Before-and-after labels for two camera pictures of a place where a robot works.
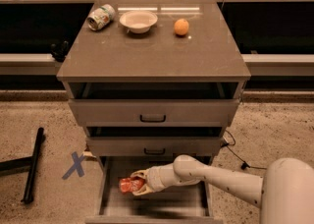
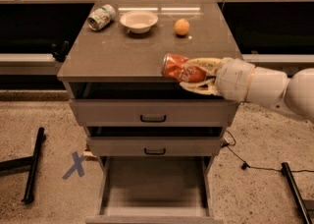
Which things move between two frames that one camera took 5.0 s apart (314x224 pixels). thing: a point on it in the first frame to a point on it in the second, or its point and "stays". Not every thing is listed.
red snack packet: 130,184 to 175,66
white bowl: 138,21 stays
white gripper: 153,179 to 234,78
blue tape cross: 77,164 stays
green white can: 101,17 stays
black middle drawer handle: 154,153 stays
